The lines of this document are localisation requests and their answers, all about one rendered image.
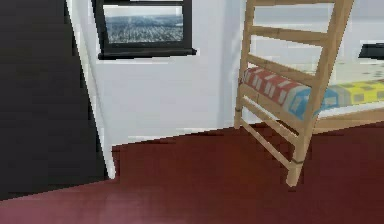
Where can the black framed window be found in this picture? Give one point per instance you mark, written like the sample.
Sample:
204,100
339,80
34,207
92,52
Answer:
144,28

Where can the wooden bed with patchwork cover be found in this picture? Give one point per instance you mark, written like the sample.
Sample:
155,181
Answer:
320,66

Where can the black flat object on bed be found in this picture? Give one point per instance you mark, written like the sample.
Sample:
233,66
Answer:
372,51

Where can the black room door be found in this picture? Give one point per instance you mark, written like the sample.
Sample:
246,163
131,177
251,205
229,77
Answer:
43,100

